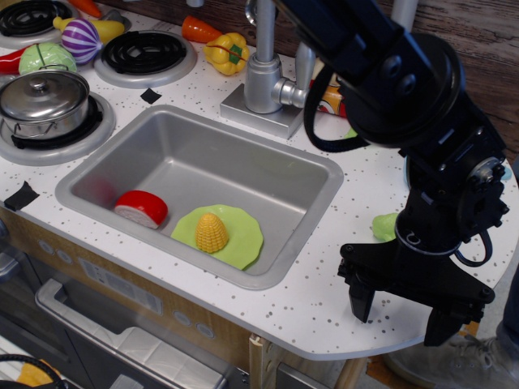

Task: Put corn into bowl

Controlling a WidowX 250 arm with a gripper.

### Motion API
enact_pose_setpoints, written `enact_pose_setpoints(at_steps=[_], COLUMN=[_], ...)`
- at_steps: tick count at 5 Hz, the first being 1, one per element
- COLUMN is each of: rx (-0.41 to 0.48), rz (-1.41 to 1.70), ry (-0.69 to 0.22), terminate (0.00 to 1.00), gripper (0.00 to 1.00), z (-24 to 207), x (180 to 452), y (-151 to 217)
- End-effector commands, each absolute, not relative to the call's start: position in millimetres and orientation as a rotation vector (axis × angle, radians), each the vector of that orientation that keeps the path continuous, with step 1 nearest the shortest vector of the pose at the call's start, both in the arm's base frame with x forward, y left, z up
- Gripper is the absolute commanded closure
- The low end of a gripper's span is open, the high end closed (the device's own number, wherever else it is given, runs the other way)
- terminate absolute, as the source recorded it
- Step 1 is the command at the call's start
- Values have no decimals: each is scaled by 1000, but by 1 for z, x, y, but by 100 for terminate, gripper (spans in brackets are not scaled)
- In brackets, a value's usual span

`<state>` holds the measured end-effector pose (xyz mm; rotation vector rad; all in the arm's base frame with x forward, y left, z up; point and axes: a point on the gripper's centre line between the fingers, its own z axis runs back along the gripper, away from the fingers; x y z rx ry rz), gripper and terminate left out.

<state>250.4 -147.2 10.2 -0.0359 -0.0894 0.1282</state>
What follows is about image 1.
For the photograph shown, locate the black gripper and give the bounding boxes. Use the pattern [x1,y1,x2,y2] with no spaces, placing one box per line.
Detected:
[338,239,495,346]

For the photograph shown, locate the yellow toy corn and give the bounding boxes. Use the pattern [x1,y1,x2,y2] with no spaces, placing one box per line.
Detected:
[195,212,229,254]

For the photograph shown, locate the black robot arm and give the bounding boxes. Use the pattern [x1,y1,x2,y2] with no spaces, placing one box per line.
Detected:
[277,1,508,346]

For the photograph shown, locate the blue plastic bowl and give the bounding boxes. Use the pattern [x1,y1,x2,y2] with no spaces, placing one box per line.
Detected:
[404,164,512,188]

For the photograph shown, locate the grey sneaker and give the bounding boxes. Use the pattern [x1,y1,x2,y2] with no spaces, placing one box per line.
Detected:
[383,336,518,388]

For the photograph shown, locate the green toy broccoli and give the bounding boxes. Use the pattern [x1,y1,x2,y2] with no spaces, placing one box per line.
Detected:
[371,212,398,242]

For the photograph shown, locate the green plastic plate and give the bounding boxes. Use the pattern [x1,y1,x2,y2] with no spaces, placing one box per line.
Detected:
[171,204,264,270]

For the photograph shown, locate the green toy pear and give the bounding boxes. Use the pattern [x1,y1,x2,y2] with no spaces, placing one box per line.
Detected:
[344,127,358,139]

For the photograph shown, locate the red capped sauce bottle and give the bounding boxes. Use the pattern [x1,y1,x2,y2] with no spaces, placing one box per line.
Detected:
[317,80,347,118]

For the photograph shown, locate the silver toy faucet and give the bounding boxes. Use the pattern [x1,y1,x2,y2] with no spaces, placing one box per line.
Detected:
[220,0,315,139]

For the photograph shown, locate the grey toy sink basin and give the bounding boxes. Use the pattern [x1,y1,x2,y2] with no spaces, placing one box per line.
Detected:
[56,105,344,289]

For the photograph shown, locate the grey metal pole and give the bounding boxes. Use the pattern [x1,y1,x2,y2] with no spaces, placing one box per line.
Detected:
[391,0,418,31]

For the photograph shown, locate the yellow toy bell pepper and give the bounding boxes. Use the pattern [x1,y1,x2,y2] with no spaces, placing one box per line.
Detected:
[203,32,250,75]

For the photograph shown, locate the black tape square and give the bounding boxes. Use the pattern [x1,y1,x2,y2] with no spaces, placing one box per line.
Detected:
[140,88,162,105]

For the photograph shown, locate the orange toy carrot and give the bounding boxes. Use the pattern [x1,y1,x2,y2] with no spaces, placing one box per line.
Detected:
[182,15,222,43]
[68,0,102,19]

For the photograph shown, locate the black middle burner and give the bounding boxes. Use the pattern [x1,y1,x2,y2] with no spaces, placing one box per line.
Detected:
[94,30,197,89]

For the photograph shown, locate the black burner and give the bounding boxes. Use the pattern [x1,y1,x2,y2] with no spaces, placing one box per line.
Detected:
[1,1,79,49]
[1,93,116,166]
[94,30,197,89]

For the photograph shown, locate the black front left burner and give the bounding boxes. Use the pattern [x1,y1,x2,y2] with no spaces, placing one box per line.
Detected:
[1,93,116,166]

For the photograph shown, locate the yellow object bottom left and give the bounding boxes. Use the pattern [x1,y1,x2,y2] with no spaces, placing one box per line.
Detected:
[15,362,53,387]

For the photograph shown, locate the black tape at edge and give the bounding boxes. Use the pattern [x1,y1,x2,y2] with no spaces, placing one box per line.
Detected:
[3,181,40,212]

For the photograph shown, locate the yellow toy squash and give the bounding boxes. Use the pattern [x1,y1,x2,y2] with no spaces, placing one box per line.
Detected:
[53,17,125,44]

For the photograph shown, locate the steel pot with lid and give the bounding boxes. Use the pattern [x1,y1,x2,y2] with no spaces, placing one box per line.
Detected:
[1,70,90,139]

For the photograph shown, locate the purple striped toy onion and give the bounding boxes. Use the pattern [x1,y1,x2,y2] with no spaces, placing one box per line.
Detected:
[62,19,103,65]

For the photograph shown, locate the orange toy carrot at back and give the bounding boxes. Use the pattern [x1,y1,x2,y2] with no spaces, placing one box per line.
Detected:
[68,0,102,19]

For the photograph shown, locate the green toy cabbage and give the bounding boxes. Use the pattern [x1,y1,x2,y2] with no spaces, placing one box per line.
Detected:
[19,42,77,75]

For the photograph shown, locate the red toy chili pepper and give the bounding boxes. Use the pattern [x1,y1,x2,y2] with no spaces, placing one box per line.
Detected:
[0,46,28,75]

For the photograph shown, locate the black back left burner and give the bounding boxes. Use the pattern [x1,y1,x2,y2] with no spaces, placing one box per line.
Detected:
[1,1,79,49]

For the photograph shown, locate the black cable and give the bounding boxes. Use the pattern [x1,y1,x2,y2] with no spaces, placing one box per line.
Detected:
[302,66,368,154]

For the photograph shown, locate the grey oven door handle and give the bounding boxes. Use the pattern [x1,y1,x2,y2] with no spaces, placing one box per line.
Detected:
[36,280,228,388]

